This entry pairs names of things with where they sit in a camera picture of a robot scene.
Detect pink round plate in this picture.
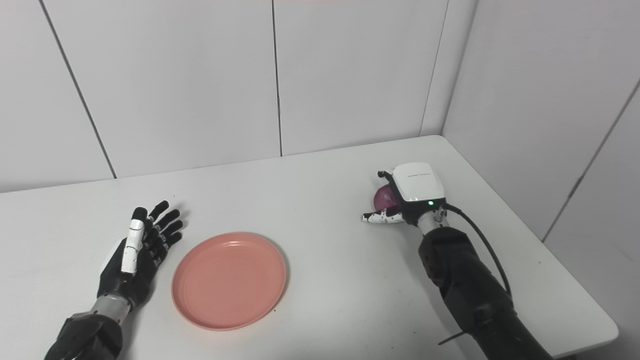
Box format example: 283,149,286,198
171,231,288,332

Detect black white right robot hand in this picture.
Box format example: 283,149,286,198
362,161,448,227

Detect purple red onion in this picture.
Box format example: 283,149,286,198
372,184,401,213

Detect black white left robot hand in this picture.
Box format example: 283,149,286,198
97,200,185,309

